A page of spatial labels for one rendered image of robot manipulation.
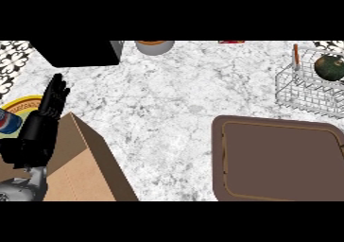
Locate brown cardboard box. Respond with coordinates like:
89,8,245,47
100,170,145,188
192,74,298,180
0,112,142,202

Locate blue soda can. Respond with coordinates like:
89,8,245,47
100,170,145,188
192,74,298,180
0,106,25,135

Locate white wire tiered basket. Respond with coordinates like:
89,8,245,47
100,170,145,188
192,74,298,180
274,43,344,119

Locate dark green squash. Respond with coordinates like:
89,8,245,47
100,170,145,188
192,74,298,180
313,55,344,82

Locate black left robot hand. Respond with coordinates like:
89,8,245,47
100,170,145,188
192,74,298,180
0,73,73,170

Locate grey pot with orange rim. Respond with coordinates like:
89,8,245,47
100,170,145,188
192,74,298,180
134,41,176,57

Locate black box appliance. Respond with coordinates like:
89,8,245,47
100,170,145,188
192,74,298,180
28,41,126,68

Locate brown tray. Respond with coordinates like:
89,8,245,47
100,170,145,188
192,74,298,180
210,114,344,202

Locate yellow round plate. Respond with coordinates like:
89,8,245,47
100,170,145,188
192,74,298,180
0,95,45,161

